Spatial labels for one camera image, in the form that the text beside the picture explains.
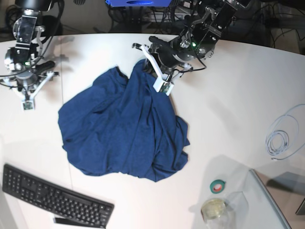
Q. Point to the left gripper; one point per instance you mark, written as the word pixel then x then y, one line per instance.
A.
pixel 170 57

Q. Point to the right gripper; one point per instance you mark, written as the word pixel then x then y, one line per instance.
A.
pixel 30 80

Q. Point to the dark blue t-shirt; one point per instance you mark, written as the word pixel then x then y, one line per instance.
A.
pixel 121 124

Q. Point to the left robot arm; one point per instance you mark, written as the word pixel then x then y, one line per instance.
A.
pixel 201 31

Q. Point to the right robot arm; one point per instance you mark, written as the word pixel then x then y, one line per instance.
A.
pixel 34 29

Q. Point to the blue box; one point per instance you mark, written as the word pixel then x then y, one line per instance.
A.
pixel 138 3

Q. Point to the black computer keyboard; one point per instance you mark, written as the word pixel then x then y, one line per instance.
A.
pixel 70 207

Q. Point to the green electrical tape roll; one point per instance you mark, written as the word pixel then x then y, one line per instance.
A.
pixel 217 186

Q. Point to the clear glass jar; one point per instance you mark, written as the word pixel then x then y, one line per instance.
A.
pixel 215 214

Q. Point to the glass panel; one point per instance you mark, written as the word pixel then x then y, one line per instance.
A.
pixel 287 188

